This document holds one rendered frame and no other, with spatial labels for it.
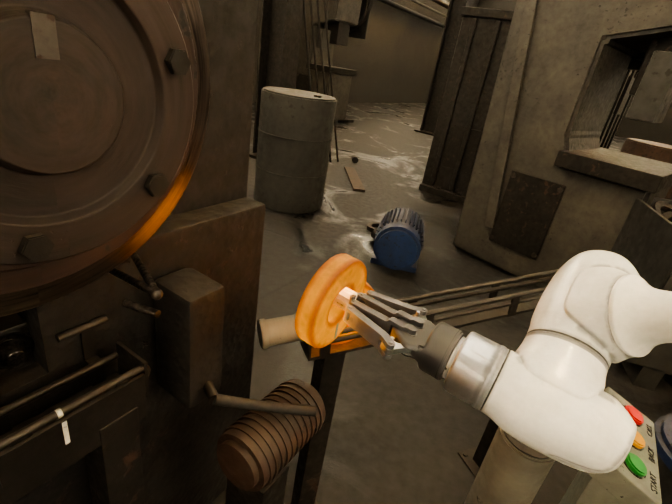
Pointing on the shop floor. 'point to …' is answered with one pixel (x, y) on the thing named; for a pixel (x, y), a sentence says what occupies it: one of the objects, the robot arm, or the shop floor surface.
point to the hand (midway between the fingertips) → (335, 292)
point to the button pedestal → (646, 490)
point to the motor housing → (267, 445)
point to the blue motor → (399, 240)
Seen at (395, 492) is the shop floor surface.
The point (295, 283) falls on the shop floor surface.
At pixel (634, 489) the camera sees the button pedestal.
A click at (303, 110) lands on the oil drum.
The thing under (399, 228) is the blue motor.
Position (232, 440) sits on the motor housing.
